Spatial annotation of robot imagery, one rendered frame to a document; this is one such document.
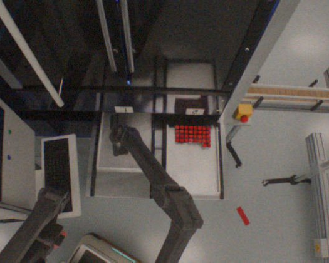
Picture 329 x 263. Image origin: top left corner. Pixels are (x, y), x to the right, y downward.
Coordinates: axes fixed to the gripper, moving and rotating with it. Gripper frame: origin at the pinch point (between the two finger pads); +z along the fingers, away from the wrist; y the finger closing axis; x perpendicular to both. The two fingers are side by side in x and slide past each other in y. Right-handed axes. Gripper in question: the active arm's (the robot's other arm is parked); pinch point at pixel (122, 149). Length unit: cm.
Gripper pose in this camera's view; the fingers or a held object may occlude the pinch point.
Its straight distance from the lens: 129.5
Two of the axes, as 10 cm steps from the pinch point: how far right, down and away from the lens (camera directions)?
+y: -1.4, -9.4, 3.2
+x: -9.9, 1.3, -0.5
